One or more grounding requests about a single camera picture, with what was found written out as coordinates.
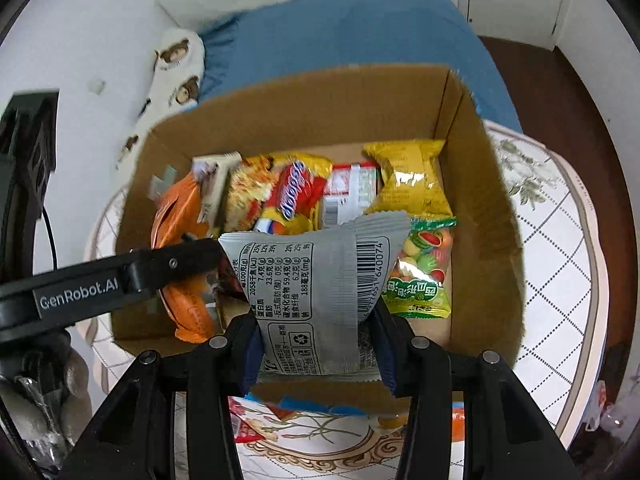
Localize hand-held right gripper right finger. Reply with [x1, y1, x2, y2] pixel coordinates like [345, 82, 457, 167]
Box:
[371, 300, 581, 480]

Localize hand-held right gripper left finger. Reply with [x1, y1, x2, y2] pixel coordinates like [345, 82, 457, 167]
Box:
[60, 311, 264, 480]

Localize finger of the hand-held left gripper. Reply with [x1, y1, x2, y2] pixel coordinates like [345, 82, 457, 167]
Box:
[120, 234, 227, 295]

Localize beige wafer packet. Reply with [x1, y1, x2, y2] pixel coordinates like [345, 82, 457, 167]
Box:
[192, 152, 242, 228]

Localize silver snack packet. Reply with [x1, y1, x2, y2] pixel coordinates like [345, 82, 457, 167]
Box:
[218, 211, 411, 383]

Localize green candy packet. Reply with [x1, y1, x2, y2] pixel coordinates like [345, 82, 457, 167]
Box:
[382, 215, 458, 320]

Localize yellow noodle snack packet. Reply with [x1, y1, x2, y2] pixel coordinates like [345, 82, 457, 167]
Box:
[222, 152, 335, 238]

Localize red and white snack packet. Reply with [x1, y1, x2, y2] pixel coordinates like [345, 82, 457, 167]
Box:
[320, 161, 381, 228]

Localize cardboard box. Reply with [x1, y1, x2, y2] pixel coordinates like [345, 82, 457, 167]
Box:
[109, 62, 526, 418]

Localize yellow pastry packet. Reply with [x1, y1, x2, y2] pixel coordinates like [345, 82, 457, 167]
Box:
[362, 139, 453, 218]

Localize person's left hand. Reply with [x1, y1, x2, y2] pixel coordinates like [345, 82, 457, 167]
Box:
[0, 345, 92, 461]

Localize bear print pillow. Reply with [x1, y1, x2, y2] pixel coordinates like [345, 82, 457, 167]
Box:
[112, 29, 206, 181]

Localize bed with blue sheet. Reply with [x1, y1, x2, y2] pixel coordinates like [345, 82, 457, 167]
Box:
[197, 0, 523, 133]

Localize black cable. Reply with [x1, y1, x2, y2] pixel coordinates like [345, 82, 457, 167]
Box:
[40, 205, 58, 271]

